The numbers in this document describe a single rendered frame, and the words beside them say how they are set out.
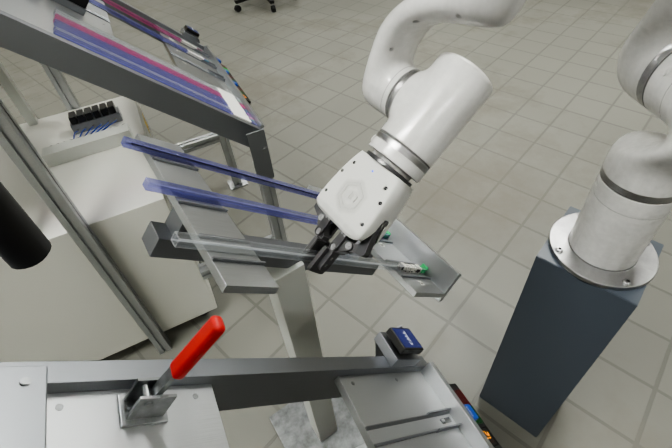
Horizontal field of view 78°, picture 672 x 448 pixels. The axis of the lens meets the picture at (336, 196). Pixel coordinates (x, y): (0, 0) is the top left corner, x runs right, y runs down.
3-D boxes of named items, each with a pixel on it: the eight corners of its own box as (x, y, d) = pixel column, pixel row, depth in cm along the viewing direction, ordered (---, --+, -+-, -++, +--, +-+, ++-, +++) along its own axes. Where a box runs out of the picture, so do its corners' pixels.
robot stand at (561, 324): (505, 354, 140) (570, 205, 92) (560, 389, 130) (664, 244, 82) (479, 396, 130) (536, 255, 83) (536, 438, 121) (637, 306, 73)
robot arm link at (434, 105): (367, 118, 54) (420, 157, 50) (432, 35, 53) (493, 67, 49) (387, 139, 62) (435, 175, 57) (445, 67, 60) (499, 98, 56)
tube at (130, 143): (352, 206, 94) (354, 202, 93) (355, 209, 93) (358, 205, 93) (120, 142, 56) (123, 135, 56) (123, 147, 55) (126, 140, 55)
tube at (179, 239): (419, 269, 80) (422, 264, 80) (424, 274, 79) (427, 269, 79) (170, 239, 43) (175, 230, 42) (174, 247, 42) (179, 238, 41)
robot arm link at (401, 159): (367, 120, 55) (353, 138, 56) (413, 151, 50) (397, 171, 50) (395, 146, 62) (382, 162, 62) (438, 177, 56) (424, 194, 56)
